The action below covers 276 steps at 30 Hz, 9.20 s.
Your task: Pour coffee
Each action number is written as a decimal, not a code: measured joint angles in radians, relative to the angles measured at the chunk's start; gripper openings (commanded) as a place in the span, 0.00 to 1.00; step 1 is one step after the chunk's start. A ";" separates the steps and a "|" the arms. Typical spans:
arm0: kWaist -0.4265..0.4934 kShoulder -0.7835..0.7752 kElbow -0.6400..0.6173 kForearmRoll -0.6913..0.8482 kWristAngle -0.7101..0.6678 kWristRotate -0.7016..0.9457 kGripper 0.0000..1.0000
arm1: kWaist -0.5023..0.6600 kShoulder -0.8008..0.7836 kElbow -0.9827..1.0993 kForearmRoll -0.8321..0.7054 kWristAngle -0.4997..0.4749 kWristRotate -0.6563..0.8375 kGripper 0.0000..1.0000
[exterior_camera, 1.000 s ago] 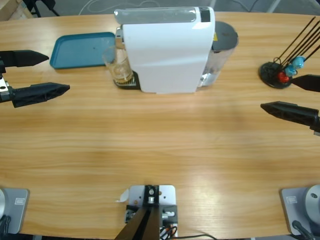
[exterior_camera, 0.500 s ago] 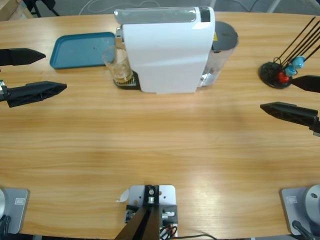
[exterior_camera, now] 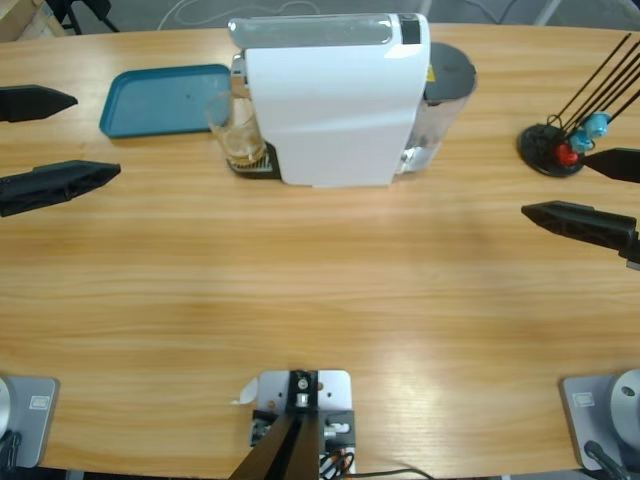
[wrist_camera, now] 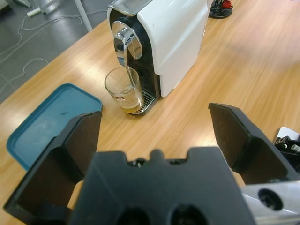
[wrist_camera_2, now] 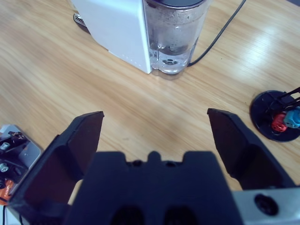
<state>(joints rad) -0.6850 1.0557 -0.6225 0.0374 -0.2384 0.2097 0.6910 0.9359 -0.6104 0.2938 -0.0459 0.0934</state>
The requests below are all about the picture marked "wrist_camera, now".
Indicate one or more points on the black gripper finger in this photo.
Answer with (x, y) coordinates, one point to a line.
(51, 175)
(236, 140)

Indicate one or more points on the clear drinking glass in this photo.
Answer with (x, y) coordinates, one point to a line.
(122, 93)

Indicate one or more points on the white capsule coffee machine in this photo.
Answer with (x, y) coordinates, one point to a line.
(175, 35)

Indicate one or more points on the red coffee capsule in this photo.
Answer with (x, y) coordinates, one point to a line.
(227, 2)

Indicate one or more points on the teal plastic tray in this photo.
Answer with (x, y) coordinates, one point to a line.
(47, 112)

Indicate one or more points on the black capsule holder with rods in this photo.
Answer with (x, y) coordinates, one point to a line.
(219, 15)

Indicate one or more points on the white plastic roll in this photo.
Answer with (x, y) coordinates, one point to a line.
(32, 12)

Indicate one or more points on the white camera stand block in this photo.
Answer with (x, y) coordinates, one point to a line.
(289, 131)

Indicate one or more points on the white metal frame desk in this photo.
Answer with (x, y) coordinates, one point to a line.
(84, 16)

